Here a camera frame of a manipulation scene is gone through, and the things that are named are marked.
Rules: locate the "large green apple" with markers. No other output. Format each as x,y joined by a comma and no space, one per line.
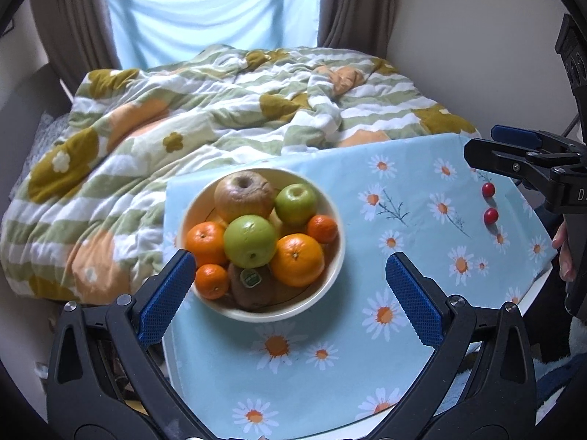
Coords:
250,242

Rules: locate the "cream yellow bowl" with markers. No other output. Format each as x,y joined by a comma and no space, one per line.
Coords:
316,298

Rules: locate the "wrinkled brown apple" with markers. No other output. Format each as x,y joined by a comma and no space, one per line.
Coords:
241,197

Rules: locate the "small green apple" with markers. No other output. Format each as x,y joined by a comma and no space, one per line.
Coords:
296,205

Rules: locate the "brown curtain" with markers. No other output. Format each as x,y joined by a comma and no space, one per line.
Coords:
78,18
357,9

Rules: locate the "blue daisy tablecloth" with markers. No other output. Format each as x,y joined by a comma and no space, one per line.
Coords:
357,220

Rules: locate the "grey headboard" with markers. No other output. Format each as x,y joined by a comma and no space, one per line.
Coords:
27,110

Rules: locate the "red cherry tomato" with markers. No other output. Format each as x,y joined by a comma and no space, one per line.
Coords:
488,189
491,216

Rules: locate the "large orange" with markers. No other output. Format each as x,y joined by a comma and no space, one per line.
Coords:
297,261

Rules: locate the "person's right hand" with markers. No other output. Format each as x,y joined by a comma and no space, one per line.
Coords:
563,256

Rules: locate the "light blue window cloth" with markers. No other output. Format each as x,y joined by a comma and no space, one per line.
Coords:
211,13

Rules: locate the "brown kiwi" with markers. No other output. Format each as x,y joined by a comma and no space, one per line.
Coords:
252,291

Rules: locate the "fluffy pale garment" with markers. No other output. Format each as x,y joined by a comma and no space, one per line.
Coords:
575,348

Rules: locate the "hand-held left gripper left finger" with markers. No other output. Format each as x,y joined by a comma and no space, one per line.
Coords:
165,298

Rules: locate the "white table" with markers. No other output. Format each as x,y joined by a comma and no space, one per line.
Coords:
539,286

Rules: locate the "small tangerine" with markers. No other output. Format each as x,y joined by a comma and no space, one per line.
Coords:
206,244
323,229
212,281

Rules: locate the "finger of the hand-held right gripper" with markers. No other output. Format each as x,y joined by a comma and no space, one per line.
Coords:
495,156
513,134

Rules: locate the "green striped floral blanket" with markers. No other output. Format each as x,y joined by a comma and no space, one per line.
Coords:
183,114

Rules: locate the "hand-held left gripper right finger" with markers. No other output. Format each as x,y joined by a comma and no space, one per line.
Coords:
415,300

